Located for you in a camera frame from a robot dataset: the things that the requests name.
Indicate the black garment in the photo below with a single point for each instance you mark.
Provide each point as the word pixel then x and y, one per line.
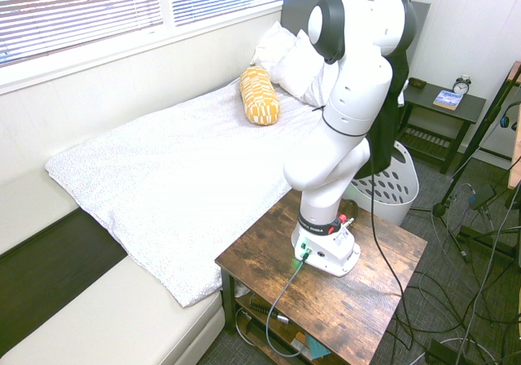
pixel 384 137

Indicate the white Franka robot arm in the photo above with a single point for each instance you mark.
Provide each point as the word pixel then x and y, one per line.
pixel 358 96

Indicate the white perforated laundry basket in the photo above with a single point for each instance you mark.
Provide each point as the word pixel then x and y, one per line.
pixel 399 194

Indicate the yellow patterned bolster pillow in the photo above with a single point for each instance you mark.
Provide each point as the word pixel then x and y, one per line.
pixel 260 100

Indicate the white dotted duvet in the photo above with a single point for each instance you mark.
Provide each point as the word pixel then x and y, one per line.
pixel 163 169

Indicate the small white pillow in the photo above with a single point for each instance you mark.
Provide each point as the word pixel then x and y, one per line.
pixel 272 43

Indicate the rustic wooden table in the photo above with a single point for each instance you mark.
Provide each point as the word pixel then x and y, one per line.
pixel 346 300

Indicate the grey bed headboard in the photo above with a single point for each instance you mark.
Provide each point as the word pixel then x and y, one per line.
pixel 297 10

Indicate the small dark brown box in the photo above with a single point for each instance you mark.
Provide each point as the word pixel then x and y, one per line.
pixel 417 83

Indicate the black tripod stand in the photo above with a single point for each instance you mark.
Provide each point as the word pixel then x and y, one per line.
pixel 439 209

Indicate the teal paper sheet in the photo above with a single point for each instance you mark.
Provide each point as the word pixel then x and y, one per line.
pixel 316 346

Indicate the blue book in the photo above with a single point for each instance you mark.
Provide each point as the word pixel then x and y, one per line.
pixel 447 99

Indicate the black nightstand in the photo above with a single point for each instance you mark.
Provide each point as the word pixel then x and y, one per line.
pixel 468 106

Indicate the black alarm clock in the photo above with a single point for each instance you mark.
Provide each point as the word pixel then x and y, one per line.
pixel 462 86

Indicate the cream padded bench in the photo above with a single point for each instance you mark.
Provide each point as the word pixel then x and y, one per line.
pixel 102 320

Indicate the black power brick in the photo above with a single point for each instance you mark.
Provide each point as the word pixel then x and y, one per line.
pixel 482 197

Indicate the wide window blind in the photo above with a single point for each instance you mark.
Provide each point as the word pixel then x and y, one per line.
pixel 81 10

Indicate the blue headphones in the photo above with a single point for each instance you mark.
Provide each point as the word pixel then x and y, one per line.
pixel 504 120

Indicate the light wooden desk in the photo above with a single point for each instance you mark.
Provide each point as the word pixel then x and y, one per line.
pixel 517 157

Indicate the black floor adapter box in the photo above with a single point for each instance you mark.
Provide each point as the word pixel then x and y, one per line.
pixel 441 353

